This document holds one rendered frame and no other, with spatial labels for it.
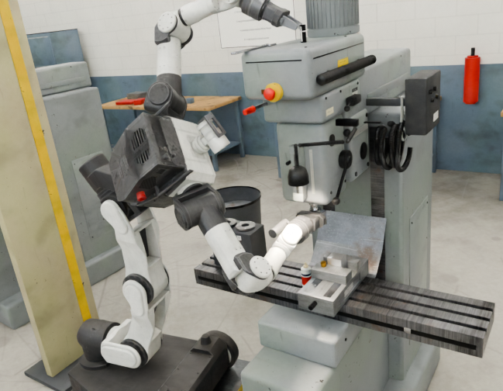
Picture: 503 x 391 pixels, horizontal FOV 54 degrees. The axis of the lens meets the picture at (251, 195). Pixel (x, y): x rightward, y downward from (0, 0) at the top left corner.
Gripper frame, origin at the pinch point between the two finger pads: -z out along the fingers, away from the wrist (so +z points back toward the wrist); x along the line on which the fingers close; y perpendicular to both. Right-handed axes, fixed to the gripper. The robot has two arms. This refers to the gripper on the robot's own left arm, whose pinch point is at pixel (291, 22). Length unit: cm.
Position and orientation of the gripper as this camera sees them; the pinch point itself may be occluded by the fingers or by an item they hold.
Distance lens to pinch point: 183.6
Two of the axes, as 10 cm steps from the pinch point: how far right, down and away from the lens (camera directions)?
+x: -3.3, 3.7, -8.7
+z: -8.6, -4.9, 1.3
